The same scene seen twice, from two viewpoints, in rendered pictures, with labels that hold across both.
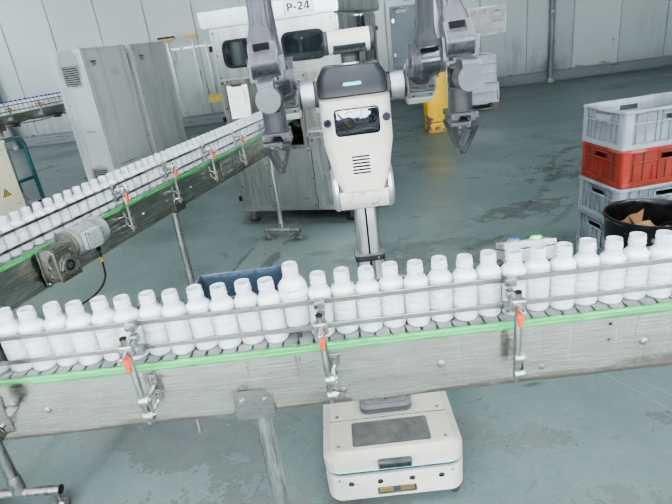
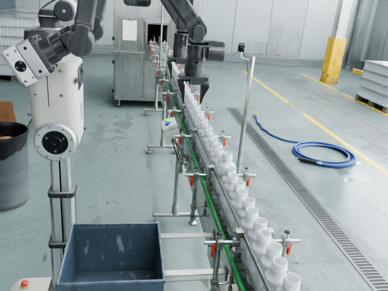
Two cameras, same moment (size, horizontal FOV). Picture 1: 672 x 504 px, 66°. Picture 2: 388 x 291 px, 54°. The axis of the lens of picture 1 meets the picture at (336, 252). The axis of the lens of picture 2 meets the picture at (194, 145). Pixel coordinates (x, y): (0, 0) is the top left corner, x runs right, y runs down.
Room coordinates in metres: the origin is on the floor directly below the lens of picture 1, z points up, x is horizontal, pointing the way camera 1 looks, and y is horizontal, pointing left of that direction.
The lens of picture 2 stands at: (1.52, 1.41, 1.74)
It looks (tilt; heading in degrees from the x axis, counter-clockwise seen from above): 21 degrees down; 259
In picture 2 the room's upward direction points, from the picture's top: 5 degrees clockwise
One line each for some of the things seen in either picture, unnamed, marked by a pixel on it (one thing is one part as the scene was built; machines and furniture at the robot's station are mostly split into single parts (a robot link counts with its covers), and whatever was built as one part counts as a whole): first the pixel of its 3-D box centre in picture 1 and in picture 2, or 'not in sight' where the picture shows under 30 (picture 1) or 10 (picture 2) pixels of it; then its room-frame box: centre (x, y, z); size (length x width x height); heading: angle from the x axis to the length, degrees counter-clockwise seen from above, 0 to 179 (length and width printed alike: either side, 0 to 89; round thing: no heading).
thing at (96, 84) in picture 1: (108, 124); not in sight; (6.93, 2.70, 0.96); 0.82 x 0.50 x 1.91; 161
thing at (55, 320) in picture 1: (60, 333); (275, 288); (1.14, 0.71, 1.08); 0.06 x 0.06 x 0.17
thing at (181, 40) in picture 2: (460, 75); (181, 38); (1.26, -0.34, 1.56); 0.07 x 0.06 x 0.07; 0
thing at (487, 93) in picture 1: (460, 82); not in sight; (10.66, -2.88, 0.50); 1.24 x 1.03 x 1.00; 91
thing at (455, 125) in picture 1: (462, 133); (182, 68); (1.25, -0.34, 1.43); 0.07 x 0.07 x 0.09; 88
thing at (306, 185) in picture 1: (310, 108); not in sight; (5.63, 0.07, 1.00); 1.60 x 1.30 x 2.00; 161
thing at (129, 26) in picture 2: not in sight; (129, 29); (1.43, -4.63, 1.22); 0.23 x 0.03 x 0.32; 179
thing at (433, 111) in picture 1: (434, 96); not in sight; (8.68, -1.93, 0.55); 0.40 x 0.40 x 1.10; 89
